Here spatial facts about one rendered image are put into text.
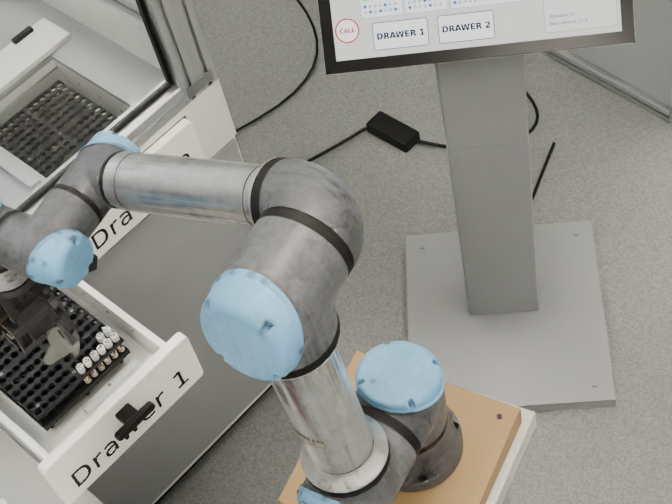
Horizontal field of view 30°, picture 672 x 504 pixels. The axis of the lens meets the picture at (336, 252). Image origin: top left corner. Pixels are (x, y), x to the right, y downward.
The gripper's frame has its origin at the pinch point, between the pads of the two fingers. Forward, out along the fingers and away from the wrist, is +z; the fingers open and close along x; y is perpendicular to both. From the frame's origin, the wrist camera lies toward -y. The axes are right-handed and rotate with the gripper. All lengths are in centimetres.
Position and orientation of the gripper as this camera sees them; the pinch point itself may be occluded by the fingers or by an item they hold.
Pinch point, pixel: (68, 341)
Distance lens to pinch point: 189.7
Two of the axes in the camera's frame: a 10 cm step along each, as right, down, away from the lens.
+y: -6.6, 6.5, -3.7
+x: 7.3, 4.6, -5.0
